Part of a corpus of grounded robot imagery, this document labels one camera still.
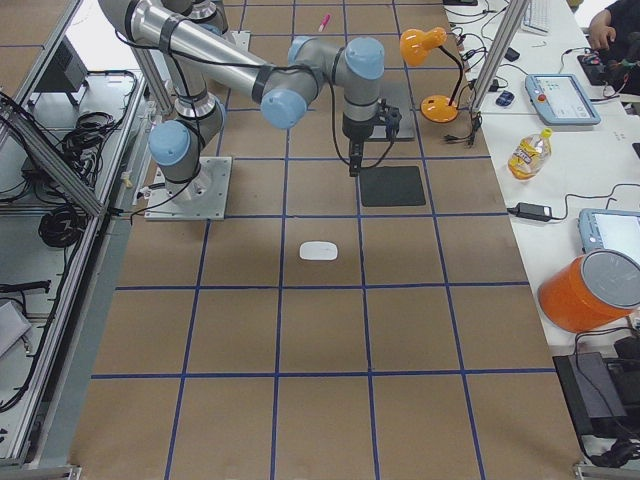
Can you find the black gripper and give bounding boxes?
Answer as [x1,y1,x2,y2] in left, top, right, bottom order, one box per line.
[342,99,402,177]

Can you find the white computer mouse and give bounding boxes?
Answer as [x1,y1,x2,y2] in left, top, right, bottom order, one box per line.
[299,241,338,261]

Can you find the pink marker pen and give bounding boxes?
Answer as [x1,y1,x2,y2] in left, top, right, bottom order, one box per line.
[318,13,331,32]

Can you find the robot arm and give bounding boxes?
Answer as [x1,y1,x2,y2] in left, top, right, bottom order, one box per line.
[100,1,401,220]

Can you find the black mousepad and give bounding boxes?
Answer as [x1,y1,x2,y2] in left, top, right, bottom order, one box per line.
[359,166,426,207]

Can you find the orange desk lamp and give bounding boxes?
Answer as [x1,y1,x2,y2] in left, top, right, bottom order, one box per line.
[399,27,462,124]

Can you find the black power adapter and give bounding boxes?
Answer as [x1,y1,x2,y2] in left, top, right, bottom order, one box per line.
[507,202,553,222]

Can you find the blue teach pendant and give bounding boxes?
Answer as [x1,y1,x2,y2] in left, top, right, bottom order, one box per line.
[578,209,640,263]
[524,74,601,126]

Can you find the orange cylindrical container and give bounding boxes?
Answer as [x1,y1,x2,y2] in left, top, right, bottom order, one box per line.
[537,249,639,333]

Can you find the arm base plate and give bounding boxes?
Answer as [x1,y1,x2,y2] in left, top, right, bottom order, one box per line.
[144,156,233,221]

